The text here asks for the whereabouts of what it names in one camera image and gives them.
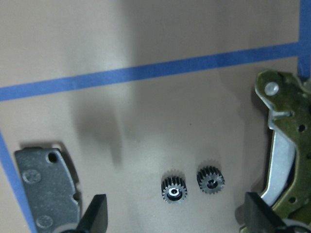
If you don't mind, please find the black brake pad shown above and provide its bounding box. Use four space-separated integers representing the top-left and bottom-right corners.
14 147 81 233

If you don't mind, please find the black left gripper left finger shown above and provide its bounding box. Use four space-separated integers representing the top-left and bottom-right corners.
73 194 108 233

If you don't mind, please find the olive brake shoe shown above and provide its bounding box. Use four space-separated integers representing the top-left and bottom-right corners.
255 70 311 233

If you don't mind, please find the small black gear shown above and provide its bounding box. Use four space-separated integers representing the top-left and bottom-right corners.
161 169 188 204
196 166 225 195

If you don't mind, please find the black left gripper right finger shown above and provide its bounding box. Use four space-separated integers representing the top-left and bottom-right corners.
244 192 289 233

